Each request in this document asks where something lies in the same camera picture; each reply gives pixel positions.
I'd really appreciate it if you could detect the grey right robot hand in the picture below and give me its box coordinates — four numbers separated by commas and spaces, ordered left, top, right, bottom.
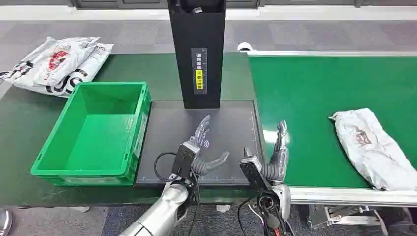
238, 119, 290, 193

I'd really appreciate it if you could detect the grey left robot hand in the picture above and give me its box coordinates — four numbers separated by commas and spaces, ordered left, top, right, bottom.
170, 115, 230, 184

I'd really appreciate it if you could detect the grey parcel bag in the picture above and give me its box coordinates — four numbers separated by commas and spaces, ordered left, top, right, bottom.
329, 108, 417, 192

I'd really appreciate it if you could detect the dark flat scanner plate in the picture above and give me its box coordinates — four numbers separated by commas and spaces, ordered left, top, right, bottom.
134, 100, 265, 188

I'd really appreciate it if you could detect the black scanner column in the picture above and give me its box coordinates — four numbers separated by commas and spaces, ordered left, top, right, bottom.
167, 0, 227, 110

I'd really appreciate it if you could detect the black yellow column label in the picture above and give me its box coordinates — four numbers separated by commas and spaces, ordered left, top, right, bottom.
191, 48, 208, 95

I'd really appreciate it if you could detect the green plastic crate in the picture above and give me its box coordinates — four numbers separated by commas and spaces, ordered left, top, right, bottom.
30, 81, 152, 187

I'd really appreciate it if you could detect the green conveyor belt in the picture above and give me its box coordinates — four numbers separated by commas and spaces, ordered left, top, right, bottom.
248, 56, 417, 189

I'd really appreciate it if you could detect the white parcel black print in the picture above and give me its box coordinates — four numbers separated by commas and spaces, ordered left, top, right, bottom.
0, 43, 114, 98

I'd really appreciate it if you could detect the white parcel red print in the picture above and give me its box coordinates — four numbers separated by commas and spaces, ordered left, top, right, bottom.
32, 36, 101, 87

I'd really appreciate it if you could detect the grey shoe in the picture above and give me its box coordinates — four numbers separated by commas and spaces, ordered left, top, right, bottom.
0, 208, 13, 236

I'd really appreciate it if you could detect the white right arm cable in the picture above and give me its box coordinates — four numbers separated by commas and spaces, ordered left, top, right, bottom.
248, 203, 265, 226

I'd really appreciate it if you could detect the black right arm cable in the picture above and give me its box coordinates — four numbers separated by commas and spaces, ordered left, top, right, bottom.
237, 197, 259, 236

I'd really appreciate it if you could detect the silver conveyor frame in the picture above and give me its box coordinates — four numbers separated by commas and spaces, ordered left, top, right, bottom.
241, 50, 417, 229

